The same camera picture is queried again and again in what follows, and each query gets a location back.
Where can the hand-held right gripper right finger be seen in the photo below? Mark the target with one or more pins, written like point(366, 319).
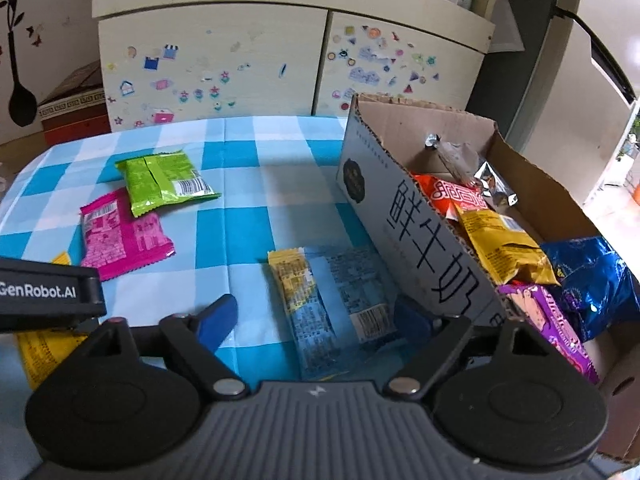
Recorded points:
point(412, 315)

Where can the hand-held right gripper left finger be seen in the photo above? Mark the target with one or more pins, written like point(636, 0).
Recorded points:
point(220, 317)

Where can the cardboard box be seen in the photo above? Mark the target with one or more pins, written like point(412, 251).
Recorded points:
point(425, 240)

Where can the clear blue yellow snack packet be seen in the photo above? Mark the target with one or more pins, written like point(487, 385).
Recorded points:
point(320, 310)

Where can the red snack packet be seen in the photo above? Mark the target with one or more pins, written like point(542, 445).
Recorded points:
point(450, 195)

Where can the purple snack packet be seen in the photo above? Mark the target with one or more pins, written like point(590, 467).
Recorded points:
point(550, 325)

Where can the pink snack packet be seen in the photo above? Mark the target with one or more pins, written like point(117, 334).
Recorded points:
point(120, 240)

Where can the blue checkered tablecloth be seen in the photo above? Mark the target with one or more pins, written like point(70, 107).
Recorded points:
point(240, 185)

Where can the green snack packet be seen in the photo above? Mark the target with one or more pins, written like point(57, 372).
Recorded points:
point(160, 180)

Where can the silver snack packet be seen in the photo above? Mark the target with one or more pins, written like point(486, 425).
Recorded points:
point(485, 175)

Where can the red-brown carton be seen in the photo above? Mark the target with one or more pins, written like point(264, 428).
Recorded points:
point(75, 120)

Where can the blue foil snack packet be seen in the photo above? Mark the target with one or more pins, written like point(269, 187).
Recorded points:
point(590, 280)

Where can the cream cabinet with stickers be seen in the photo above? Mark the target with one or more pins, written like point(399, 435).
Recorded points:
point(225, 50)

